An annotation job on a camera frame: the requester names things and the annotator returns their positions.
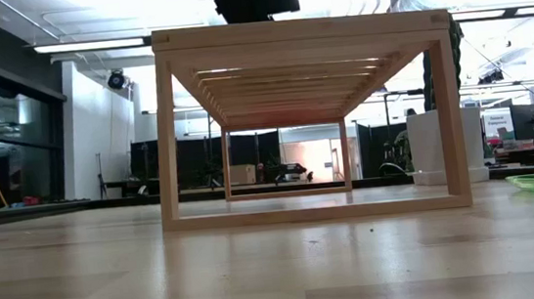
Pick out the green cactus plant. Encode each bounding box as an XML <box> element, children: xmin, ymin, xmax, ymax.
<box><xmin>415</xmin><ymin>17</ymin><xmax>471</xmax><ymax>111</ymax></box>

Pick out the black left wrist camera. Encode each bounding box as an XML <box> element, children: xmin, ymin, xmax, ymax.
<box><xmin>256</xmin><ymin>0</ymin><xmax>302</xmax><ymax>18</ymax></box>

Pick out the cardboard box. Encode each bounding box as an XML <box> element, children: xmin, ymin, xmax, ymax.
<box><xmin>227</xmin><ymin>162</ymin><xmax>258</xmax><ymax>188</ymax></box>

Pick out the wooden slatted shelf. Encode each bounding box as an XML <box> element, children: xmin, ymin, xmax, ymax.
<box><xmin>143</xmin><ymin>2</ymin><xmax>474</xmax><ymax>237</ymax></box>

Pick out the black computer monitor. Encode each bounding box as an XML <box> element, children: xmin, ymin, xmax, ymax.
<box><xmin>510</xmin><ymin>103</ymin><xmax>534</xmax><ymax>143</ymax></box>

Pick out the black background robot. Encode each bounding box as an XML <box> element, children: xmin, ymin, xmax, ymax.
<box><xmin>268</xmin><ymin>160</ymin><xmax>309</xmax><ymax>186</ymax></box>

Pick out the black partition screen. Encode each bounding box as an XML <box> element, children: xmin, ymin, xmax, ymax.
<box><xmin>128</xmin><ymin>127</ymin><xmax>285</xmax><ymax>196</ymax></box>
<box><xmin>355</xmin><ymin>116</ymin><xmax>414</xmax><ymax>180</ymax></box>

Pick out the white wall sign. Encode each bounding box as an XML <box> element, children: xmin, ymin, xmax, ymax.
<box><xmin>481</xmin><ymin>107</ymin><xmax>515</xmax><ymax>143</ymax></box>

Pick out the white hexagonal plant pot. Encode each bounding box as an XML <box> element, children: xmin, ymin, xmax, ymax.
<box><xmin>404</xmin><ymin>105</ymin><xmax>491</xmax><ymax>190</ymax></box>

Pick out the black tripod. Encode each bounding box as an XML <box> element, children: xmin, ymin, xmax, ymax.
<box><xmin>94</xmin><ymin>152</ymin><xmax>109</xmax><ymax>200</ymax></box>

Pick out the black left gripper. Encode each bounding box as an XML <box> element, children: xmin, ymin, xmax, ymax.
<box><xmin>201</xmin><ymin>0</ymin><xmax>261</xmax><ymax>28</ymax></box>

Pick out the black table frame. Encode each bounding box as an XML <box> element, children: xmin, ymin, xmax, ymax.
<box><xmin>0</xmin><ymin>156</ymin><xmax>534</xmax><ymax>229</ymax></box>

